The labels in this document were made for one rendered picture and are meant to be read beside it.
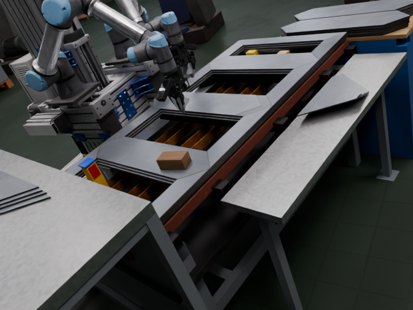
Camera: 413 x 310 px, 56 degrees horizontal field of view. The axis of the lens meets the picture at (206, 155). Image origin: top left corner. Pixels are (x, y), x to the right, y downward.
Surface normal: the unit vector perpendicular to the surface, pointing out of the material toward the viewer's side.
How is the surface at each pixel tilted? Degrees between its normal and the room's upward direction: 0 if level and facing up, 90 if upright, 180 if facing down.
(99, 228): 0
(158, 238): 90
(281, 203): 0
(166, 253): 90
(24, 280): 0
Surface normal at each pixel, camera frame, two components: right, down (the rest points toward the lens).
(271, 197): -0.32, -0.80
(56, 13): -0.24, 0.51
